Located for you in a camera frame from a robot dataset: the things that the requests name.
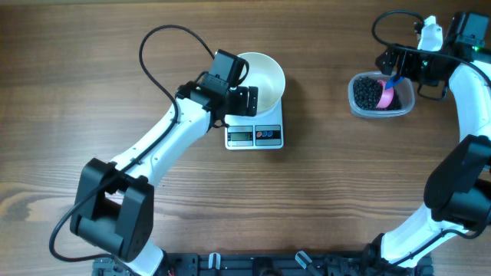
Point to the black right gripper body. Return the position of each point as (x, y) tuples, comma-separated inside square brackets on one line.
[(416, 65)]

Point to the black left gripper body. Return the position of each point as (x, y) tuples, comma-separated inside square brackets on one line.
[(239, 100)]

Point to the pink scoop with blue handle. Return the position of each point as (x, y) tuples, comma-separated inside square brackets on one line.
[(388, 91)]

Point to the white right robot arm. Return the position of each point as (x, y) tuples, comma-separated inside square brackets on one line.
[(456, 201)]

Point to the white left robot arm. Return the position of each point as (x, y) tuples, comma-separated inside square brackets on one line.
[(113, 209)]

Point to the white bowl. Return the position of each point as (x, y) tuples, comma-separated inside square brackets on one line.
[(267, 75)]

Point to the white digital kitchen scale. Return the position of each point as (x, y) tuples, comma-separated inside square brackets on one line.
[(264, 131)]

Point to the clear plastic container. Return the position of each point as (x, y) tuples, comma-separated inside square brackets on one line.
[(404, 89)]

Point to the black beans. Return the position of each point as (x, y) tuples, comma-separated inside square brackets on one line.
[(368, 92)]

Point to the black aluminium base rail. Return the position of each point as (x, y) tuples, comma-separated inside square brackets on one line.
[(339, 263)]

